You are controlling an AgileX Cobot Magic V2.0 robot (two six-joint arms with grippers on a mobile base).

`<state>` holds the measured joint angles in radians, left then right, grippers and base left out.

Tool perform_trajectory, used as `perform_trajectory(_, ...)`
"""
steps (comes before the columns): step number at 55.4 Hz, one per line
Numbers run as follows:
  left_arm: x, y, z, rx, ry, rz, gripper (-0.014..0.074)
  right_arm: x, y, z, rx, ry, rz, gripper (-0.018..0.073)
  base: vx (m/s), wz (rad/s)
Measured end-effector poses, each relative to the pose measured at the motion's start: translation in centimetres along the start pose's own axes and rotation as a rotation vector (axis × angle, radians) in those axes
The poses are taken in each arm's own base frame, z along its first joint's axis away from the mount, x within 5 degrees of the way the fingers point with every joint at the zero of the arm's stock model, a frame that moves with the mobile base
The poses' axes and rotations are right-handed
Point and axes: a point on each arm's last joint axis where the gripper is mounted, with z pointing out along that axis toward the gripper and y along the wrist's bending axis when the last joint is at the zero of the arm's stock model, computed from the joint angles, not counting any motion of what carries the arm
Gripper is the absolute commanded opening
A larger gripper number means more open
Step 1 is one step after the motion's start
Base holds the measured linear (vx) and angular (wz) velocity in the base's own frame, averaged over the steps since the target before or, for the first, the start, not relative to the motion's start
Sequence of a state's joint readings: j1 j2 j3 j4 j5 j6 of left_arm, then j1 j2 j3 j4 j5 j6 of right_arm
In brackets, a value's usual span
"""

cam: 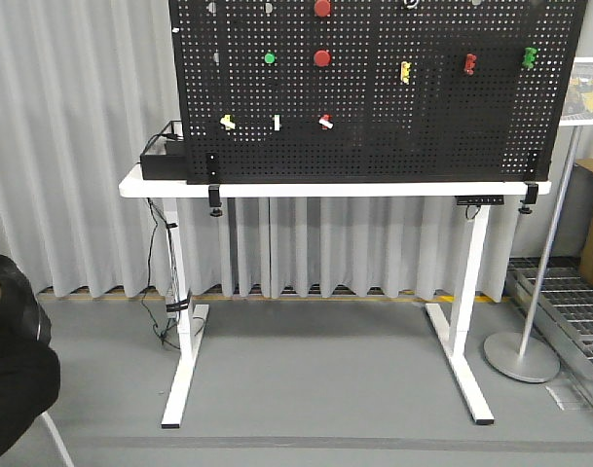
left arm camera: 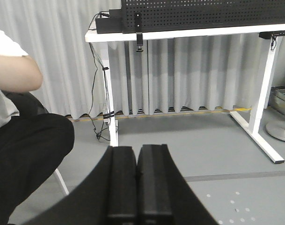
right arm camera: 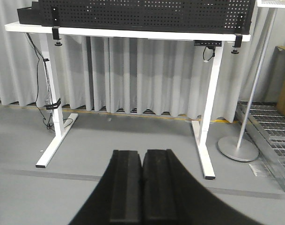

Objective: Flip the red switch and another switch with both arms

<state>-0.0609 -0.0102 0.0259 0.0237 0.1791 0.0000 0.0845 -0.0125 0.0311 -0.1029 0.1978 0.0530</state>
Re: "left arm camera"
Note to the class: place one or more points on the seated person in white shirt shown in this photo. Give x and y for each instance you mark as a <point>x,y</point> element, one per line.
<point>31,148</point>

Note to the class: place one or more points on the grey metal crate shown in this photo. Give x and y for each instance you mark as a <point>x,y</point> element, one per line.
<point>277,99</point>

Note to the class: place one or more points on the black perforated pegboard panel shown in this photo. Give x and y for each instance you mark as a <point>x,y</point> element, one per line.
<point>168,15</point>

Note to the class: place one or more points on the black pegboard mounting bracket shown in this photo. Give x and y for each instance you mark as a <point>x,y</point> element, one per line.
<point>138,31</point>

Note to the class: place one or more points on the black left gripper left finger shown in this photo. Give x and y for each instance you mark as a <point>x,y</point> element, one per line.
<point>107,196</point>

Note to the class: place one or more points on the white height-adjustable desk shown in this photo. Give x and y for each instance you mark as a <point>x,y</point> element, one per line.
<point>251,127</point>

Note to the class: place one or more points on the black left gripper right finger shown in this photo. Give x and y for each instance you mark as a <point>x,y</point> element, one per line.
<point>164,196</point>

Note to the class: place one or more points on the round metal stand base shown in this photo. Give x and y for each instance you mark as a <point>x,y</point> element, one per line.
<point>276,128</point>

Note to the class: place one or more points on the black office chair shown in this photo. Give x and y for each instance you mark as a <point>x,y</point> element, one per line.
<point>28,105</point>

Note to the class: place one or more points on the black desk control box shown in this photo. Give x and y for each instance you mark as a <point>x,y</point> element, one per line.
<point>271,34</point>

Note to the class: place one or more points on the black box behind pegboard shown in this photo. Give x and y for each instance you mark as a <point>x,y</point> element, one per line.
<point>109,21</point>

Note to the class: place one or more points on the grey curtain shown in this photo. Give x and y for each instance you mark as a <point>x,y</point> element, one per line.
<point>169,74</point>

